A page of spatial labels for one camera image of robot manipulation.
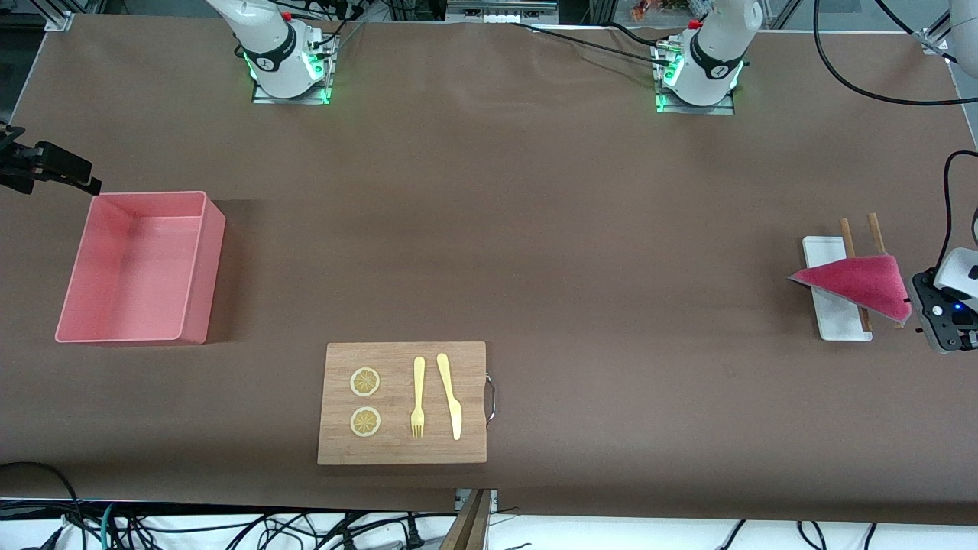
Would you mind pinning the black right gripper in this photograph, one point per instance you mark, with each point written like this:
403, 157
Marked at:
21, 165

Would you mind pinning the pink microfibre cloth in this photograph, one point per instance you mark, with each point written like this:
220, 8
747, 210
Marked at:
863, 284

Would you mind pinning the pink plastic bin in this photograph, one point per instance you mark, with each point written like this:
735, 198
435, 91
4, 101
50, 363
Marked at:
130, 267

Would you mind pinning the yellow lemon slice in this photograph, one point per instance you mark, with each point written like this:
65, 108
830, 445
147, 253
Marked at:
365, 422
365, 382

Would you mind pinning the yellow plastic fork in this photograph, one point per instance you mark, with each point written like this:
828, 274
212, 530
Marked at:
418, 382

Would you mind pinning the wooden cutting board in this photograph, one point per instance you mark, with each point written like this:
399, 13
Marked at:
397, 451

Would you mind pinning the yellow plastic knife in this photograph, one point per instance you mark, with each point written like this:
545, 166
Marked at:
451, 397

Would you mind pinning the grey electronics box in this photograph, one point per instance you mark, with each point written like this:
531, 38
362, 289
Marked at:
497, 11

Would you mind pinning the brown table cover sheet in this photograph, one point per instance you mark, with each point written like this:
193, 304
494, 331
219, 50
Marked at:
535, 229

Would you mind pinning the black power plug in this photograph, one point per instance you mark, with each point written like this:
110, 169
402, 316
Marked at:
412, 535

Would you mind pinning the wooden stand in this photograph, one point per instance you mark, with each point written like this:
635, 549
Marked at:
470, 527

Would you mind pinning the white rectangular rack tray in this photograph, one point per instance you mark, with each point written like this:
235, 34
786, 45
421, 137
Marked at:
840, 325

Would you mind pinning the aluminium frame corner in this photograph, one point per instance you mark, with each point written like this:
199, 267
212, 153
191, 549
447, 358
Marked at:
931, 40
59, 19

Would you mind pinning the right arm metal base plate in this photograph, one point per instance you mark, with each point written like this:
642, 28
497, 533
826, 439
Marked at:
294, 100

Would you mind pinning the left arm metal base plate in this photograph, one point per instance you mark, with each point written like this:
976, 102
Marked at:
695, 109

